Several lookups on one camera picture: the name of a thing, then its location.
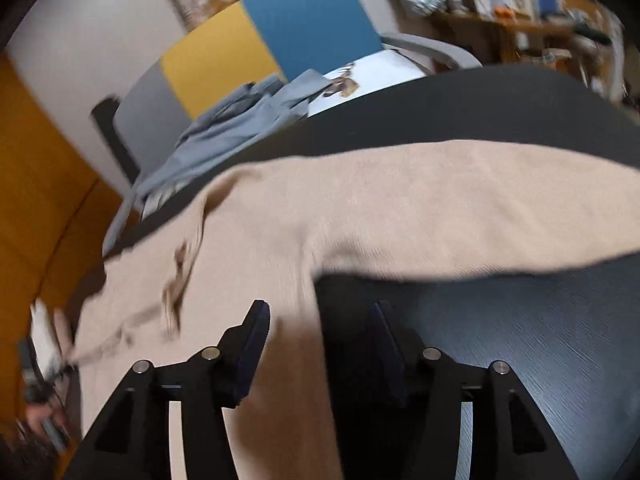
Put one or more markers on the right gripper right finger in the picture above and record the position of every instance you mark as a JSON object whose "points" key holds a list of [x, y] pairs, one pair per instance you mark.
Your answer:
{"points": [[403, 355]]}

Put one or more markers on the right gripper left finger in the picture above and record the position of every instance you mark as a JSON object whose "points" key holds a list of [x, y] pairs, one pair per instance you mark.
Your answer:
{"points": [[240, 351]]}

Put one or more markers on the beige knit sweater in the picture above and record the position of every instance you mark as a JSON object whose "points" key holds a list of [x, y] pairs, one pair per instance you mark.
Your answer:
{"points": [[265, 231]]}

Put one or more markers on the folded white pink clothes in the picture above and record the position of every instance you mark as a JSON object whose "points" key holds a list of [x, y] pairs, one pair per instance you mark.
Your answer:
{"points": [[51, 337]]}

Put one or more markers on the person left hand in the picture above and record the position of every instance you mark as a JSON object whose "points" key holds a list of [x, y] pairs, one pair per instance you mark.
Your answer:
{"points": [[37, 414]]}

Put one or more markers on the orange wooden cabinet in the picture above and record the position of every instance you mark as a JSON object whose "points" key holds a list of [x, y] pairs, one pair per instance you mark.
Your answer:
{"points": [[55, 211]]}

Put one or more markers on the grey cloth on chair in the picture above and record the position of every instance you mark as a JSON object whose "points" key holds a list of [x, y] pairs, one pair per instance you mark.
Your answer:
{"points": [[248, 114]]}

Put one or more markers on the grey yellow blue chair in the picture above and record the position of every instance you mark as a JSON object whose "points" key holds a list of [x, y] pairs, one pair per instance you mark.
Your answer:
{"points": [[247, 41]]}

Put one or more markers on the cluttered wooden desk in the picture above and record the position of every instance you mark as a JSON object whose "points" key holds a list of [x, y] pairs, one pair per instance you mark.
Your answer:
{"points": [[580, 38]]}

